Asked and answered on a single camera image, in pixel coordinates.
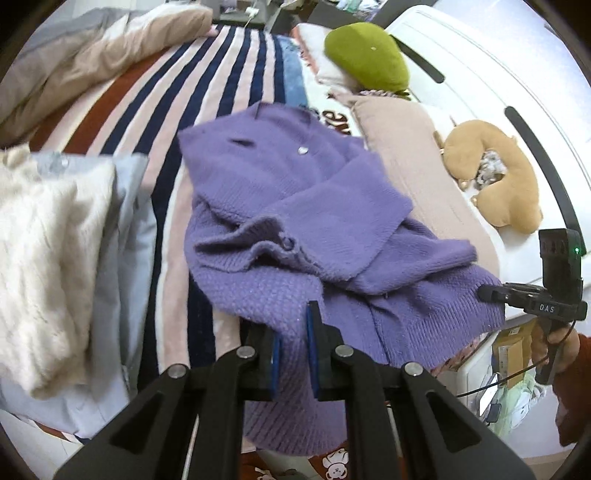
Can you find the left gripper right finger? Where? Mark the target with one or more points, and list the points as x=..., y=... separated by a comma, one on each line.
x=401, y=422

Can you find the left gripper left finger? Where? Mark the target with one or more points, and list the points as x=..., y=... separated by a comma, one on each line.
x=187, y=424

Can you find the purple knit sweater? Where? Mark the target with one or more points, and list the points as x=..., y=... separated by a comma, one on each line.
x=287, y=211

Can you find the red sleeve right forearm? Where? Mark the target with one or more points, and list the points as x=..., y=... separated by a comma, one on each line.
x=572, y=388

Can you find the cardboard box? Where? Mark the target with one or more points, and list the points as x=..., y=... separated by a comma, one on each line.
x=511, y=351

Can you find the tan plush toy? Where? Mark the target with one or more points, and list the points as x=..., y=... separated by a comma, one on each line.
x=477, y=153

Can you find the light blue folded garment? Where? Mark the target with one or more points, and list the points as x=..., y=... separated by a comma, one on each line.
x=119, y=309

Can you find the pink ribbed pillow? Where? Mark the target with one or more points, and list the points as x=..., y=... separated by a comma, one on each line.
x=403, y=134

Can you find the white bed headboard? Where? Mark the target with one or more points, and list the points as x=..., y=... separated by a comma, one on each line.
x=499, y=61

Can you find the cream fuzzy garment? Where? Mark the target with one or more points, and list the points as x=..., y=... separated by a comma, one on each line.
x=53, y=212

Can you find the green round cushion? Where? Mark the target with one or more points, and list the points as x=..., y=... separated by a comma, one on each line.
x=370, y=55

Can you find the white pillow with pink trim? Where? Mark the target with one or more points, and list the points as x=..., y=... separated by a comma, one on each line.
x=311, y=39

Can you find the striped fleece blanket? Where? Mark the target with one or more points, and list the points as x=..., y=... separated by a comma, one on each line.
x=143, y=112

